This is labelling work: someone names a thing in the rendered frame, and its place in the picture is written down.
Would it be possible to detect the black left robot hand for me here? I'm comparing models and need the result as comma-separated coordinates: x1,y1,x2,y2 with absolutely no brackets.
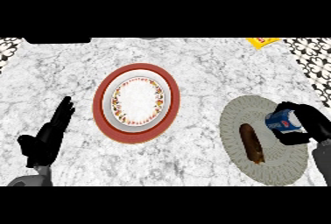
16,95,76,169

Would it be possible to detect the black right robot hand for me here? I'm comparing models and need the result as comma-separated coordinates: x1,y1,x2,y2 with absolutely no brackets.
270,101,331,146

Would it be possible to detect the blue and white can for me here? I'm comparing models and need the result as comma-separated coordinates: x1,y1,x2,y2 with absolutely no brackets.
262,108,307,135

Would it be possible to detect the round grey placemat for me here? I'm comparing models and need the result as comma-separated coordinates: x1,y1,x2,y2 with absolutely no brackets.
218,94,310,186

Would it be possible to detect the red rimmed white plate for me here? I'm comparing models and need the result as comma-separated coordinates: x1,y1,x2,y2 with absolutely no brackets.
91,62,181,144

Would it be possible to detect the brown sausage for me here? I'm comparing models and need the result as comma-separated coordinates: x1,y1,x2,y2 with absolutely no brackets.
237,122,265,165

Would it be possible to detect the black and white patterned panel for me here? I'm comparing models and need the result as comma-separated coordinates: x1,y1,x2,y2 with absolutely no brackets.
0,38,23,74
283,38,331,109

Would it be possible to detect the yellow packet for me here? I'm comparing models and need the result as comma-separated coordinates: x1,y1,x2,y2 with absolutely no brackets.
245,38,282,51

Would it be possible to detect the black appliance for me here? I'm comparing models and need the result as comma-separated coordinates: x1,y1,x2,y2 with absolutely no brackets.
23,38,93,45

